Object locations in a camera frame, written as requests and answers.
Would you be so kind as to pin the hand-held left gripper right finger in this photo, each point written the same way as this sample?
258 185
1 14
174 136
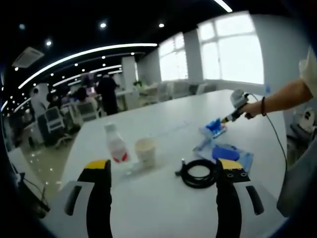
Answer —
226 203

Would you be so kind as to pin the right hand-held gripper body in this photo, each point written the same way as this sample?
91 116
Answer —
239 99

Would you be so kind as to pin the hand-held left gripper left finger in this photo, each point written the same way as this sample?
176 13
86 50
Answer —
99 203

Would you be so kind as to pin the blue disc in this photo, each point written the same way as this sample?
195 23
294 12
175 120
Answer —
225 152

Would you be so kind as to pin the clear plastic bottle red label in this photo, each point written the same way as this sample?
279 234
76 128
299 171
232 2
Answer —
116 146

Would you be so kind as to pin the beige paper cup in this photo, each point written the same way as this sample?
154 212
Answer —
145 153

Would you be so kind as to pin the wide bright window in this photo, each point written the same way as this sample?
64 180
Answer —
235 54

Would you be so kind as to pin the white table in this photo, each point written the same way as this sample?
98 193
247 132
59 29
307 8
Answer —
161 198

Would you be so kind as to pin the black stand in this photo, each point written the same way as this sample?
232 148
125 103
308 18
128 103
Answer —
37 198

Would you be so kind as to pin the narrow bright window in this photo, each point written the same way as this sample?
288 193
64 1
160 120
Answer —
173 62

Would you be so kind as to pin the person's grey clothing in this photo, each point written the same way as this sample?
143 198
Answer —
299 178

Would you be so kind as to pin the white office chair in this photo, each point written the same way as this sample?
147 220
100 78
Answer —
54 120
86 111

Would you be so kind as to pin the short ceiling light strip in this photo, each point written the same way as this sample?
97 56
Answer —
223 5

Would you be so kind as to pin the curved ceiling light strip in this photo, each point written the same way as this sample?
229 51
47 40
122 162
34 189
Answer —
99 50

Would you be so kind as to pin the ceiling air conditioner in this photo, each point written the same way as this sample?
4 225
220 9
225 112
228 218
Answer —
28 57

